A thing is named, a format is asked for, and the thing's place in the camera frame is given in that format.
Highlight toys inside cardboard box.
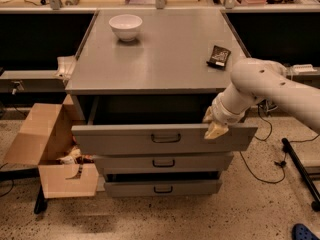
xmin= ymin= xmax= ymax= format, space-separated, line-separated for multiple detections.
xmin=57 ymin=146 xmax=93 ymax=164

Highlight grey drawer cabinet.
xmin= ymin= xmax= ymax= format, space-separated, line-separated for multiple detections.
xmin=66 ymin=9 xmax=244 ymax=184

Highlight black floor cable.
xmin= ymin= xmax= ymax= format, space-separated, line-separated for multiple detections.
xmin=239 ymin=104 xmax=320 ymax=185

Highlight dark snack packet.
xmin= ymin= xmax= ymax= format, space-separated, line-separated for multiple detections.
xmin=207 ymin=45 xmax=231 ymax=67

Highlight grey middle drawer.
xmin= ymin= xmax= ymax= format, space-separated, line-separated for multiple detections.
xmin=94 ymin=152 xmax=233 ymax=174

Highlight grey top drawer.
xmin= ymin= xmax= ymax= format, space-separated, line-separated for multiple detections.
xmin=72 ymin=123 xmax=257 ymax=156

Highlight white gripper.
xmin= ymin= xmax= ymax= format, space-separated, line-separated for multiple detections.
xmin=202 ymin=94 xmax=245 ymax=139

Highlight grey drawer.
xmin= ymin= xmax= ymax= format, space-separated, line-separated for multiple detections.
xmin=104 ymin=180 xmax=222 ymax=197
xmin=94 ymin=152 xmax=233 ymax=174
xmin=72 ymin=123 xmax=257 ymax=156

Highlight blue shoe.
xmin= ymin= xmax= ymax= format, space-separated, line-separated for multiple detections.
xmin=292 ymin=224 xmax=320 ymax=240

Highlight open cardboard box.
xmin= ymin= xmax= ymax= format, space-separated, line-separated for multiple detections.
xmin=4 ymin=95 xmax=99 ymax=198

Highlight black stand leg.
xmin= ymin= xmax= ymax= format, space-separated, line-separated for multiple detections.
xmin=282 ymin=138 xmax=320 ymax=212

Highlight grey bottom drawer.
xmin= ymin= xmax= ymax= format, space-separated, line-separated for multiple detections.
xmin=104 ymin=180 xmax=222 ymax=197

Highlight white ceramic bowl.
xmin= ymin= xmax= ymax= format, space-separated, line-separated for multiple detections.
xmin=109 ymin=14 xmax=143 ymax=42

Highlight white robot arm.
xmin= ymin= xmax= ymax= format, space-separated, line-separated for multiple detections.
xmin=203 ymin=58 xmax=320 ymax=139

